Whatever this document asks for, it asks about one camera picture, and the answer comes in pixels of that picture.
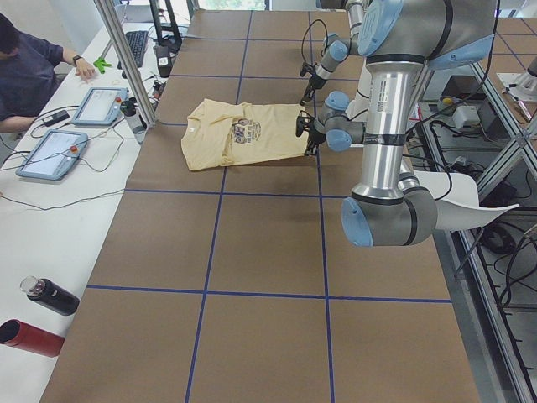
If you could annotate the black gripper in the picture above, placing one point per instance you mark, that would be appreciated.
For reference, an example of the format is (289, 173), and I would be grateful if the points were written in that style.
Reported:
(313, 137)
(310, 87)

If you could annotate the cream long-sleeve printed shirt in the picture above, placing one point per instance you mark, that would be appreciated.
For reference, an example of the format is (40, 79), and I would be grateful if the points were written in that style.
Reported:
(223, 134)

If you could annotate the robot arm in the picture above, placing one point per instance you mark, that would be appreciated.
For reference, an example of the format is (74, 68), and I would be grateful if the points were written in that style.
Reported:
(340, 38)
(397, 39)

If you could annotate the black monitor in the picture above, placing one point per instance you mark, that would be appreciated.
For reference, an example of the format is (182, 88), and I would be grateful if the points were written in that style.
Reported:
(168, 33)

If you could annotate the white plastic chair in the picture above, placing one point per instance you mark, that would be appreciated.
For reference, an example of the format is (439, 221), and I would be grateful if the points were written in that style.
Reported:
(459, 209)

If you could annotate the clear water bottle black cap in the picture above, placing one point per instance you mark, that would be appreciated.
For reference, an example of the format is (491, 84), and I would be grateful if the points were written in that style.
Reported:
(134, 120)

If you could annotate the black keyboard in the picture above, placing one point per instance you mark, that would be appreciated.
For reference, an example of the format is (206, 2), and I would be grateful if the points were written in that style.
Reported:
(137, 42)

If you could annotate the upper teach pendant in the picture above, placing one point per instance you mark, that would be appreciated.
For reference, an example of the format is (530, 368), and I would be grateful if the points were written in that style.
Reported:
(100, 106)

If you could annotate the teach pendant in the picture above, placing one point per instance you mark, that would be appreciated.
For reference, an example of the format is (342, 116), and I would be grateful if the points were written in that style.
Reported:
(54, 155)
(100, 106)

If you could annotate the green plastic toy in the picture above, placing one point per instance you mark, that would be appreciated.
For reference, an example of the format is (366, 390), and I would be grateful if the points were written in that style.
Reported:
(101, 64)

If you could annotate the lower teach pendant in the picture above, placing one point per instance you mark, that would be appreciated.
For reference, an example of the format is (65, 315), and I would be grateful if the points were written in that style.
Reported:
(54, 155)

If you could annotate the seated person in navy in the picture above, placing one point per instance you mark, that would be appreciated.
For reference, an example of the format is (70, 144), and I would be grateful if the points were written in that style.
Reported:
(28, 78)

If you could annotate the dark red bottle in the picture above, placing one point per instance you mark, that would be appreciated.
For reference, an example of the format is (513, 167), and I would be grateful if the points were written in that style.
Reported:
(21, 335)

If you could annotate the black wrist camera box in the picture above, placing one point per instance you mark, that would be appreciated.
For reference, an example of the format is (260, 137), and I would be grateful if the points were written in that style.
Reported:
(307, 68)
(303, 123)

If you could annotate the aluminium frame post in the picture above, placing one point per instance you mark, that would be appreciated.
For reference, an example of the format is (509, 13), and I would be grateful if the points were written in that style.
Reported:
(117, 36)

